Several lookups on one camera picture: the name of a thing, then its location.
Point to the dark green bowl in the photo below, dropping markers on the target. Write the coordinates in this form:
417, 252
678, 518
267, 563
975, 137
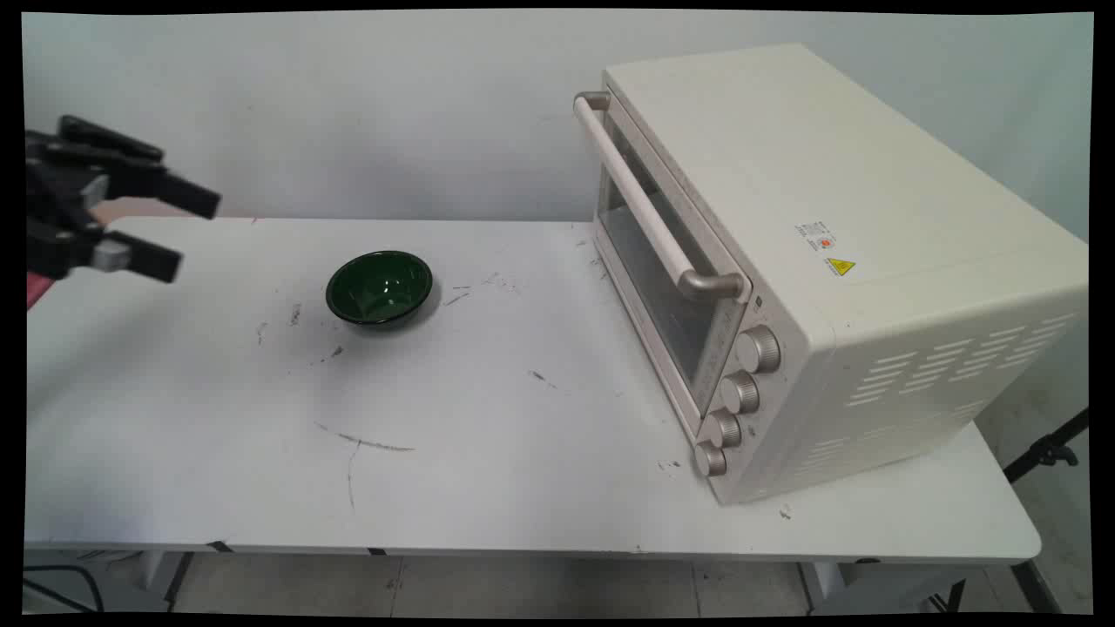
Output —
380, 287

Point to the large silver oven knob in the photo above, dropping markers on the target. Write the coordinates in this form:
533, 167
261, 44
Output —
758, 349

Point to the cream toaster oven body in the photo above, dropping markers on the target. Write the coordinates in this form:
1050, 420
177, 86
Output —
871, 218

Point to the pink red object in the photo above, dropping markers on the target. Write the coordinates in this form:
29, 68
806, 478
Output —
37, 289

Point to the yellow triangle warning sticker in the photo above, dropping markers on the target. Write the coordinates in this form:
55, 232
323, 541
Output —
841, 266

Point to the white red printed label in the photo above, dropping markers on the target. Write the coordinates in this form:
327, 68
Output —
816, 237

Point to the black tripod leg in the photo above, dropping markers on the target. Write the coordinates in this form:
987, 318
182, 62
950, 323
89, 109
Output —
1045, 451

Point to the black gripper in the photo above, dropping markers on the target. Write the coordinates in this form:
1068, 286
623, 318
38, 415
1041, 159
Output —
54, 205

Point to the white table leg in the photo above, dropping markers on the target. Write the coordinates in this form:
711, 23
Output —
161, 575

